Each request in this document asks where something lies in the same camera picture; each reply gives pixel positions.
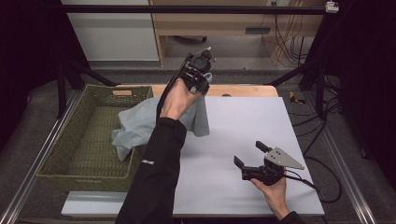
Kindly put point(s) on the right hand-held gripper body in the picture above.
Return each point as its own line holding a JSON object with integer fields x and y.
{"x": 271, "y": 168}

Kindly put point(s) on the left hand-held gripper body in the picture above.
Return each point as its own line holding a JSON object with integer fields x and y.
{"x": 196, "y": 72}

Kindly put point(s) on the grey cloth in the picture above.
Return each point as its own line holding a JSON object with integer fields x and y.
{"x": 140, "y": 124}

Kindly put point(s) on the green woven basket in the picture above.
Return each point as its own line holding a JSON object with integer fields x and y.
{"x": 90, "y": 143}

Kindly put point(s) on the person's right hand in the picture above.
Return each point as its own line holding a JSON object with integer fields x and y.
{"x": 274, "y": 194}

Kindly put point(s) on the person's left hand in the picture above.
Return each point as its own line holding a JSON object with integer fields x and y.
{"x": 177, "y": 99}

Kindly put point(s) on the white table mat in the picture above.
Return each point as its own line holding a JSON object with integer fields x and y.
{"x": 236, "y": 130}

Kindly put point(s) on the wooden desk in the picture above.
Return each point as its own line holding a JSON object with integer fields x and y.
{"x": 218, "y": 23}

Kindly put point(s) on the yellow and black tape piece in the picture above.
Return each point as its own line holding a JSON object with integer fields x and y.
{"x": 295, "y": 98}

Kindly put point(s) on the black metal crossbar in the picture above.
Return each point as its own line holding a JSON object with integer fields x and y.
{"x": 186, "y": 9}

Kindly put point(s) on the grey power strip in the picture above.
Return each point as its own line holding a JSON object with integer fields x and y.
{"x": 257, "y": 30}

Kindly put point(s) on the black metal stand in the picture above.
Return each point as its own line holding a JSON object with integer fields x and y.
{"x": 71, "y": 77}
{"x": 311, "y": 74}

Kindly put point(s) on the white cabinet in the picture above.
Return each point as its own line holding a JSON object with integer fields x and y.
{"x": 115, "y": 34}

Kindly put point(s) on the white plug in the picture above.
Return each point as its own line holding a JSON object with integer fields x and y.
{"x": 332, "y": 6}

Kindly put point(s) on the silver metal rail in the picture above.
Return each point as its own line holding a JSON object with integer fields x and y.
{"x": 348, "y": 174}
{"x": 34, "y": 161}

